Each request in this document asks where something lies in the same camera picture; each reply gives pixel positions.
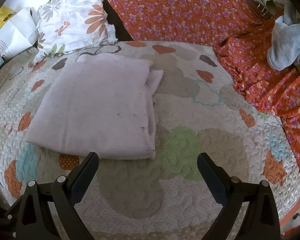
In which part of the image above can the yellow plastic bag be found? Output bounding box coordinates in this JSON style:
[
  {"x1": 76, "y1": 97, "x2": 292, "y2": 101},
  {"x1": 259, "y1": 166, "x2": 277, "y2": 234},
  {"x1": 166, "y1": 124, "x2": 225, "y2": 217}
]
[{"x1": 0, "y1": 5, "x2": 17, "y2": 29}]

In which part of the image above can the white plastic bag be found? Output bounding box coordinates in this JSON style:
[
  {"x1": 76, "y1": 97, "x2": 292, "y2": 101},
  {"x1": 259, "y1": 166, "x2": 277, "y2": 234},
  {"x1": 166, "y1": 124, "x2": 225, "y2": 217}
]
[{"x1": 0, "y1": 0, "x2": 38, "y2": 60}]

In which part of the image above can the quilted heart pattern bedspread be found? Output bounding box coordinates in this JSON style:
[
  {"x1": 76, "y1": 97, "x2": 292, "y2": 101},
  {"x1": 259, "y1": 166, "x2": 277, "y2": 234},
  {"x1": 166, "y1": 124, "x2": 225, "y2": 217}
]
[{"x1": 0, "y1": 42, "x2": 300, "y2": 239}]

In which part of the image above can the grey crumpled cloth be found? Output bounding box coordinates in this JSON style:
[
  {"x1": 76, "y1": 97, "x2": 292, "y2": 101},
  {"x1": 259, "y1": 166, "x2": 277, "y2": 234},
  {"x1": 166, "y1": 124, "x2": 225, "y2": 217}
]
[{"x1": 267, "y1": 16, "x2": 300, "y2": 71}]

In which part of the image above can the white floral pillow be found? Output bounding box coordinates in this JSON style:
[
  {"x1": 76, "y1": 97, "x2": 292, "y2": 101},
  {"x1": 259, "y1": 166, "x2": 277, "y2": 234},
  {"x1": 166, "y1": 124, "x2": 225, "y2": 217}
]
[{"x1": 34, "y1": 0, "x2": 117, "y2": 63}]

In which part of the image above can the red floral blanket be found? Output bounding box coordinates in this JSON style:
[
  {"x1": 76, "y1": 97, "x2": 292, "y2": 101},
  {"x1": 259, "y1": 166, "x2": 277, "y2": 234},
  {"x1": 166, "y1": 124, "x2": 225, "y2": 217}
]
[{"x1": 213, "y1": 20, "x2": 300, "y2": 168}]

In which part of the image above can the red floral pillow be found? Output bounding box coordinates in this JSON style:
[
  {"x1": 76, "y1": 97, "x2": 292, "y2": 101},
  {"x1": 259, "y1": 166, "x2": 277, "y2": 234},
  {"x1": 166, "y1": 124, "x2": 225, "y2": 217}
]
[{"x1": 107, "y1": 0, "x2": 264, "y2": 46}]

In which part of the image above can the pale lilac towel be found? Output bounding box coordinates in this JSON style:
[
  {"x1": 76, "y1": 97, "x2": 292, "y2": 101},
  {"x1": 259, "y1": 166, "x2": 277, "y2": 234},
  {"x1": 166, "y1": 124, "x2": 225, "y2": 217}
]
[{"x1": 26, "y1": 53, "x2": 164, "y2": 160}]

